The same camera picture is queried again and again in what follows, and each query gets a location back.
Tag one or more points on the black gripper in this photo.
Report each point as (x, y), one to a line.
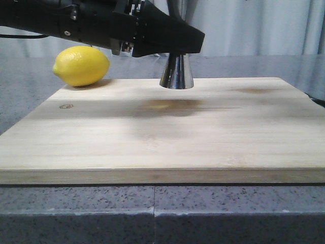
(126, 26)

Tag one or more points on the steel double jigger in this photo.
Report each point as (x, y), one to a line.
(177, 73)

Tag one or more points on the grey curtain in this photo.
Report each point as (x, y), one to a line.
(231, 28)

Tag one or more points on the yellow lemon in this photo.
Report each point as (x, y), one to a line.
(81, 65)

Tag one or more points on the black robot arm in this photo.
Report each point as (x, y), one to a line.
(34, 16)

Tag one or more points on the light wooden cutting board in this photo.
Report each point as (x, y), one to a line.
(132, 131)

